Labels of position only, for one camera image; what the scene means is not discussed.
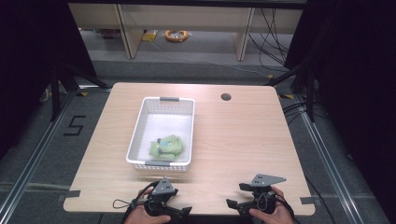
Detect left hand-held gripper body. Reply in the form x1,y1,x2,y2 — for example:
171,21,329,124
144,176,179,217

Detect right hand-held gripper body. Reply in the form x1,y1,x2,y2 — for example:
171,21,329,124
249,173,288,217

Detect green plush toy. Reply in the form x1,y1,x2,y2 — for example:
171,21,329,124
148,133,185,158

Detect white perforated plastic basket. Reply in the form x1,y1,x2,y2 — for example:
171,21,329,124
125,96,196,173

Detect person's right hand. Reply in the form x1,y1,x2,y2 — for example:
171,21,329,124
248,186,295,224

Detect person's left hand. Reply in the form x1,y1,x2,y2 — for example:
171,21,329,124
123,187,172,224

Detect black metal stand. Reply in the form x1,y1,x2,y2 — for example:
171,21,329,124
49,60,110,123
263,60,317,123

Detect dark curtain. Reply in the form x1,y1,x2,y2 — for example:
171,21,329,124
284,0,396,218
0,0,97,161

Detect yellow packet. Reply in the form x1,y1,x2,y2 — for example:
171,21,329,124
141,29,159,43

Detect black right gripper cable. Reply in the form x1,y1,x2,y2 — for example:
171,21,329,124
274,190,297,224

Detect metal floor rail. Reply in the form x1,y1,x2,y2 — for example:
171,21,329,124
0,89,79,217
297,101,366,224

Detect black floor cables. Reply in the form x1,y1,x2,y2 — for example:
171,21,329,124
280,101,314,126

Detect bundle of black cables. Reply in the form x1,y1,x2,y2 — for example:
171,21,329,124
247,7,292,68

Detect beige wooden desk frame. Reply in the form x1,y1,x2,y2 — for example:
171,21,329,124
67,2,304,63

